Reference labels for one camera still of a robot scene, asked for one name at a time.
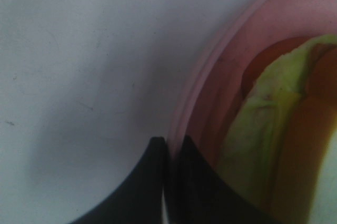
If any yellow green sandwich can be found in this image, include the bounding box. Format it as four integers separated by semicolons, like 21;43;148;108
216;34;336;223

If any pink round plate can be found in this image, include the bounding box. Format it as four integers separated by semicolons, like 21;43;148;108
167;0;337;224

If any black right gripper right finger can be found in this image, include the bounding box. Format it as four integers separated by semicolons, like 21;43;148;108
164;136;277;224

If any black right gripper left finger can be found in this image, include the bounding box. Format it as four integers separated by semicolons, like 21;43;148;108
73;137;167;224

